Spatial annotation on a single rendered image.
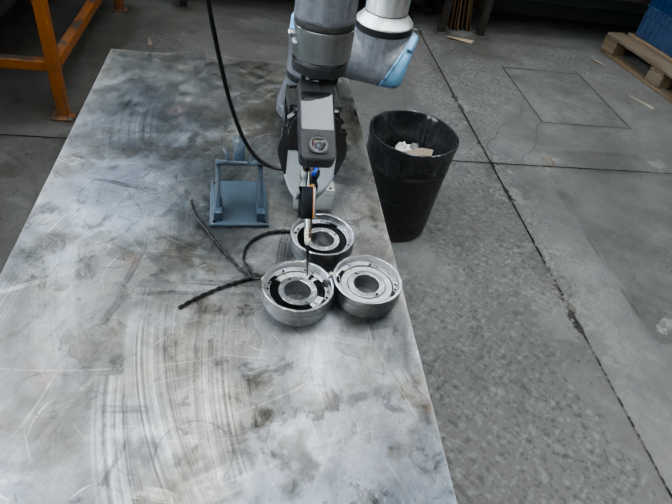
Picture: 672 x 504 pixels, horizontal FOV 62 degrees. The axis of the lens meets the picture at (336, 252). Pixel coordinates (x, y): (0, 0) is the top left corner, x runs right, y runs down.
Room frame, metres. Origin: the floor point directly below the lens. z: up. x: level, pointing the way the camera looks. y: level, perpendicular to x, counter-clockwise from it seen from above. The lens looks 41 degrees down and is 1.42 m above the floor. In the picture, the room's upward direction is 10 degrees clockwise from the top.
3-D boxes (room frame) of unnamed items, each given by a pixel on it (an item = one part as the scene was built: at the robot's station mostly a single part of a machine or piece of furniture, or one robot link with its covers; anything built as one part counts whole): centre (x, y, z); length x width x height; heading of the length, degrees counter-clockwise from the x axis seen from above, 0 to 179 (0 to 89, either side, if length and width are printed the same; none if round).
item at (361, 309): (0.61, -0.05, 0.82); 0.10 x 0.10 x 0.04
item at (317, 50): (0.69, 0.06, 1.15); 0.08 x 0.08 x 0.05
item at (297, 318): (0.57, 0.05, 0.82); 0.10 x 0.10 x 0.04
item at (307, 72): (0.69, 0.06, 1.07); 0.09 x 0.08 x 0.12; 15
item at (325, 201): (0.84, 0.06, 0.82); 0.08 x 0.07 x 0.05; 12
